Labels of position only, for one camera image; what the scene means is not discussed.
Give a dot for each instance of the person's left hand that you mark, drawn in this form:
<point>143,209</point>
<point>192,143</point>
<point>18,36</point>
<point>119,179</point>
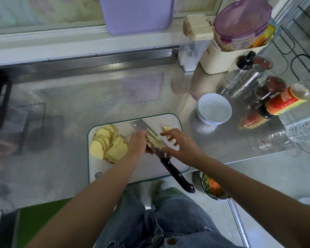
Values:
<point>137,146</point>

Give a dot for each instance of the person's right hand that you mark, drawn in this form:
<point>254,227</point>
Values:
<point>185,149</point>

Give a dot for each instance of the pile of yellow potato slices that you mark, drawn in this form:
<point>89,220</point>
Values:
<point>109,147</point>

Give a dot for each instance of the steel cleaver knife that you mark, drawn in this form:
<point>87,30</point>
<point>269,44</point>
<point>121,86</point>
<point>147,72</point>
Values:
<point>175,175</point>

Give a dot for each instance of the white bowl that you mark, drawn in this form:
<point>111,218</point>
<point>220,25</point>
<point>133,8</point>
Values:
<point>214,109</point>

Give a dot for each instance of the person's right forearm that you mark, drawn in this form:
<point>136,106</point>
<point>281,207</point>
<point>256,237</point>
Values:
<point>263,204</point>

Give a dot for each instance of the person's left forearm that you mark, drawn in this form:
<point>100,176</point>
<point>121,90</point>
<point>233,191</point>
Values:
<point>85,206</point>

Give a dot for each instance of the metal bowl with scraps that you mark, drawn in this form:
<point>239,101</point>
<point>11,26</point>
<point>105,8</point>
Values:
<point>213,187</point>

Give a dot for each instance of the person's blue jeans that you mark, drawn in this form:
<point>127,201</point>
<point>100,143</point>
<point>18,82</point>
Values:
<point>139,227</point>

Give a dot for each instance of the white cutting board green rim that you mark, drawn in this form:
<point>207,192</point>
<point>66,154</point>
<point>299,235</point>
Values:
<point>150,170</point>

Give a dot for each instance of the cream plastic canister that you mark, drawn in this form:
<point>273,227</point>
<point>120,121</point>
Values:
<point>217,63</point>

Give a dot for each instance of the steel shaker brown cap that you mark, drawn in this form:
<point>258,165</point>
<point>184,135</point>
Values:
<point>250,77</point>

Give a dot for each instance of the clear container cream lid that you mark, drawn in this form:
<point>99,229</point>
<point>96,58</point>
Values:
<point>194,46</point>

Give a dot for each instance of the glass bottle black cap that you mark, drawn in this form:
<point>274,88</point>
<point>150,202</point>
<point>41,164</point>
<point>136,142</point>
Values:
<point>243,63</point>

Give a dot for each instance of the glass jar red lid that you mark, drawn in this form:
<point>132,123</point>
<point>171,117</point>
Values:
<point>275,85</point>

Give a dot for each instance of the clear plastic bottle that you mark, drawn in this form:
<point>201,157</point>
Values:
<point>297,135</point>

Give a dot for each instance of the sauce bottle red label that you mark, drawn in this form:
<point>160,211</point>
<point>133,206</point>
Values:
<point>287,99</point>

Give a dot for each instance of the green mat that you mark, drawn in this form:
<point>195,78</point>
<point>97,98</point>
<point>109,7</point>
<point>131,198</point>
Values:
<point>41,227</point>

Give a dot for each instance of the purple plastic cutting board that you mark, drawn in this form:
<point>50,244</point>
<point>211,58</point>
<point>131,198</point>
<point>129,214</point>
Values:
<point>137,15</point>

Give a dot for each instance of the purple lid food container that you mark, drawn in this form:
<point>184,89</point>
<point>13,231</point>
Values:
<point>243,23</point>

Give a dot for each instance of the black metal rack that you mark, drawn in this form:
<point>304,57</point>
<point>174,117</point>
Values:
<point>1,100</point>

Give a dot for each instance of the steel bin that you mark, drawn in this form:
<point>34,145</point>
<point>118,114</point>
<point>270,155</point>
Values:
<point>0,229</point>

